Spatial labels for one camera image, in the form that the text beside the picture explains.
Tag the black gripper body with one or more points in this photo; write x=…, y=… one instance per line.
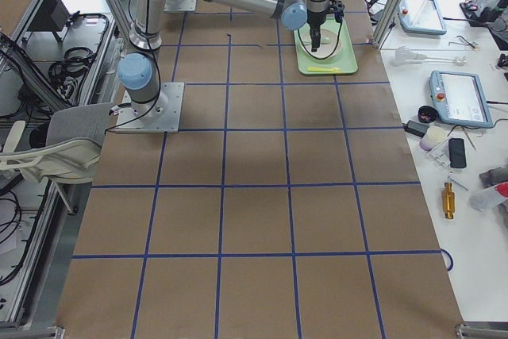
x=315, y=21

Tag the yellow plastic fork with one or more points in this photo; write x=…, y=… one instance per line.
x=332, y=70

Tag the black phone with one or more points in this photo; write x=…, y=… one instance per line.
x=456, y=153

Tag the far teach pendant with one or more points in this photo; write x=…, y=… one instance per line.
x=421, y=16

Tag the near teach pendant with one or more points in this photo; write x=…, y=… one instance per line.
x=459, y=99

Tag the gold metal fitting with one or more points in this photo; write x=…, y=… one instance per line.
x=448, y=200

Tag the black power adapter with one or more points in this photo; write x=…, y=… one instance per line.
x=415, y=128

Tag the grey office chair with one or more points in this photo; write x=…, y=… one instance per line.
x=71, y=151

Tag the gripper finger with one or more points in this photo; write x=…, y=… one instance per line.
x=314, y=44

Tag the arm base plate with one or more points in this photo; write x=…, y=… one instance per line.
x=164, y=116
x=179, y=6

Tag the light green tray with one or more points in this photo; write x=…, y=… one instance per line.
x=345, y=60

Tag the white round plate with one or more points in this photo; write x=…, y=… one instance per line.
x=330, y=44

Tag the teach pendant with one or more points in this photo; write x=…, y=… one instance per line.
x=421, y=16
x=459, y=99

